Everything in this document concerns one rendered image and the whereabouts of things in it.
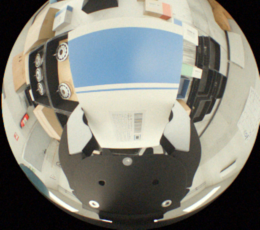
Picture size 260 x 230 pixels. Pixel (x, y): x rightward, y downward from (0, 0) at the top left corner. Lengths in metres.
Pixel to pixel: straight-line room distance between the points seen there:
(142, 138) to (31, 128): 3.36
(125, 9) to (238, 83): 2.87
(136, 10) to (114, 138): 0.61
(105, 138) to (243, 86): 2.91
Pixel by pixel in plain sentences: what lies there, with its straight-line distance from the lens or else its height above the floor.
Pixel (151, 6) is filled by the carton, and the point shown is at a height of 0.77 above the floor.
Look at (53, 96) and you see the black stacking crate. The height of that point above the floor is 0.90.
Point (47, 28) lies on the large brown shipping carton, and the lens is 0.78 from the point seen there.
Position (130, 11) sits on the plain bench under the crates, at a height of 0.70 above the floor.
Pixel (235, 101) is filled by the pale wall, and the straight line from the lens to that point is 2.94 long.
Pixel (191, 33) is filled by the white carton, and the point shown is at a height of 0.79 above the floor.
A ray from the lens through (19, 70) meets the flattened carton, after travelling 3.11.
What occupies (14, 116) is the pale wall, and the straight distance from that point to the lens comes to 3.18.
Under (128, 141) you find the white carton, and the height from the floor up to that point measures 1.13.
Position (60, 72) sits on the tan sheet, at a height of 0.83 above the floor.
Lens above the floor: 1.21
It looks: 58 degrees down
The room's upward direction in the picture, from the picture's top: 175 degrees clockwise
